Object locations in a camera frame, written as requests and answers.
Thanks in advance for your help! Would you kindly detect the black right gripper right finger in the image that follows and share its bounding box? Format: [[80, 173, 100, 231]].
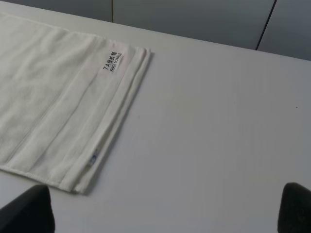
[[278, 183, 311, 233]]

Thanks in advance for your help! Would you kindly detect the white towel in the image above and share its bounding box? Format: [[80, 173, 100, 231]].
[[0, 13, 151, 194]]

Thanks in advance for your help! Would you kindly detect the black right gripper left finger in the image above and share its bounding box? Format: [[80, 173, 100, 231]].
[[0, 185, 55, 233]]

